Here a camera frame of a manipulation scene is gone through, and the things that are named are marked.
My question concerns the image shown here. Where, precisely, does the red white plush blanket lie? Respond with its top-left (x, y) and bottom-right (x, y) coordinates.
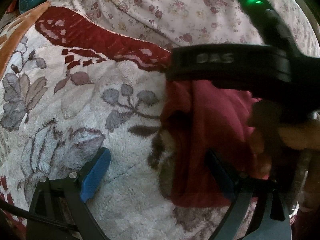
top-left (1, 3), bottom-right (227, 239)

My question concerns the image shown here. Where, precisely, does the dark red small garment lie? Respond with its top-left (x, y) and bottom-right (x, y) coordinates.
top-left (161, 81), bottom-right (271, 207)

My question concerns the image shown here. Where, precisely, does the right hand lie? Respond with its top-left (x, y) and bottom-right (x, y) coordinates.
top-left (249, 118), bottom-right (320, 210)

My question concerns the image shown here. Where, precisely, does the black braided cable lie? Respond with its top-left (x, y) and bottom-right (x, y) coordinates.
top-left (0, 199), bottom-right (78, 233)

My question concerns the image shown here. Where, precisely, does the floral white duvet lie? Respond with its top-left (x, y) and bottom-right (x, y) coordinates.
top-left (48, 0), bottom-right (320, 58)

